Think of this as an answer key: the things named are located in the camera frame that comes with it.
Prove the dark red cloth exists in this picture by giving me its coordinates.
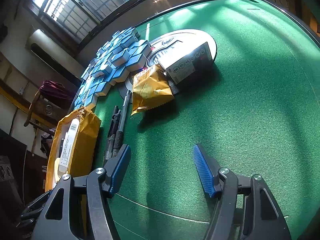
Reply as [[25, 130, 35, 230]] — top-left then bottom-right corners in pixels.
[[40, 80, 66, 99]]

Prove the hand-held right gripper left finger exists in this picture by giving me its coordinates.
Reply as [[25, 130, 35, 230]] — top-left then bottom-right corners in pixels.
[[32, 144, 132, 240]]

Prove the black gel pen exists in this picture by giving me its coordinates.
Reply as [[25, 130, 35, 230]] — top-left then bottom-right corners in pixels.
[[103, 105, 121, 161]]

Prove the pile of blue mahjong tiles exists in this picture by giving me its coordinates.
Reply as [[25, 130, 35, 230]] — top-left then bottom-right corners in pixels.
[[73, 27, 152, 110]]

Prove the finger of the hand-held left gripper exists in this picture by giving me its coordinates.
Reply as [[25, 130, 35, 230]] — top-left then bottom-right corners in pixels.
[[19, 189, 55, 227]]

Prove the small white blue medicine box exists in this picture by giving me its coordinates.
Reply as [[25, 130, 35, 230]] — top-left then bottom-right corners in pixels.
[[164, 42, 217, 87]]

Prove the wooden chair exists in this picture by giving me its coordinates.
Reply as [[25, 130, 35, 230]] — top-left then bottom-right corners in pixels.
[[23, 80, 75, 137]]

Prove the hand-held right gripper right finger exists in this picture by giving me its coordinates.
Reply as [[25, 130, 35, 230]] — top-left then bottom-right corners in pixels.
[[192, 143, 292, 240]]

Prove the white cardboard box yellow tape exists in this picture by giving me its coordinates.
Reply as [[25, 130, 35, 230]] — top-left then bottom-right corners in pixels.
[[44, 107, 102, 192]]

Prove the white paint marker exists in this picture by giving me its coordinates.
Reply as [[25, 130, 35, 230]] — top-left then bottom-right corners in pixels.
[[55, 118, 81, 179]]

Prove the barred window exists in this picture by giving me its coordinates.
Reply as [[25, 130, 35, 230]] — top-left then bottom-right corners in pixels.
[[30, 0, 175, 38]]

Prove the round silver table centre panel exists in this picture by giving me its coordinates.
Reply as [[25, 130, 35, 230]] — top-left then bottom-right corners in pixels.
[[119, 29, 218, 100]]

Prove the patterned blanket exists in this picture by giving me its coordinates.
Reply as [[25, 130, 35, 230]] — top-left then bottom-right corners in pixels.
[[39, 132, 55, 154]]

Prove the long black marker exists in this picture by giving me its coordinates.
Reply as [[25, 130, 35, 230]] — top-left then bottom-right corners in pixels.
[[113, 89, 132, 157]]

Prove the thin dark grey pen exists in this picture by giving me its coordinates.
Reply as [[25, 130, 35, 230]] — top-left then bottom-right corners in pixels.
[[58, 138, 65, 161]]

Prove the white standing air conditioner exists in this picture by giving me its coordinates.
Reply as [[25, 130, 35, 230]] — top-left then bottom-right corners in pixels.
[[26, 29, 84, 79]]

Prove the gold snack packet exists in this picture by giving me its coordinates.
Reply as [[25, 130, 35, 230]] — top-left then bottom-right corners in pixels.
[[130, 64, 175, 117]]

